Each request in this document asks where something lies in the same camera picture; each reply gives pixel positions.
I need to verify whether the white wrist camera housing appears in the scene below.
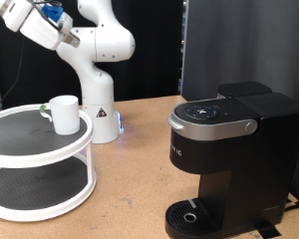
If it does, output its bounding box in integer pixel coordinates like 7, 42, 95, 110
3, 0, 35, 33

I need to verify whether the black tape strip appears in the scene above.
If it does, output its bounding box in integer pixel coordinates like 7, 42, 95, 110
253, 220, 283, 239

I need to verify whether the blue cable connector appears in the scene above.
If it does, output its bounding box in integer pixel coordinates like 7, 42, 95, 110
41, 3, 64, 22

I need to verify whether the black Keurig coffee machine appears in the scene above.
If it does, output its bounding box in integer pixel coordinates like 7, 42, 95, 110
164, 81, 299, 239

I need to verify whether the thin black hanging cable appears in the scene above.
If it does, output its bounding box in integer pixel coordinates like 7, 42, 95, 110
0, 35, 27, 111

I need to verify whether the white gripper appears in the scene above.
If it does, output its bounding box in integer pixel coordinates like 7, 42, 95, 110
19, 9, 82, 52

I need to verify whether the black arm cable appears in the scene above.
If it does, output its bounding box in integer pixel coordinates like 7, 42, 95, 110
31, 0, 64, 33

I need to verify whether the white two-tier turntable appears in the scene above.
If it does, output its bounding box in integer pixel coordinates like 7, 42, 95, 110
0, 103, 98, 223

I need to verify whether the white mug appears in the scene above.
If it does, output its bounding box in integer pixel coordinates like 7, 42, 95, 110
39, 95, 82, 136

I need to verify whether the black machine power cord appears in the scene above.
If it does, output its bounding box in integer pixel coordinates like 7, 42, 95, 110
283, 198, 299, 213

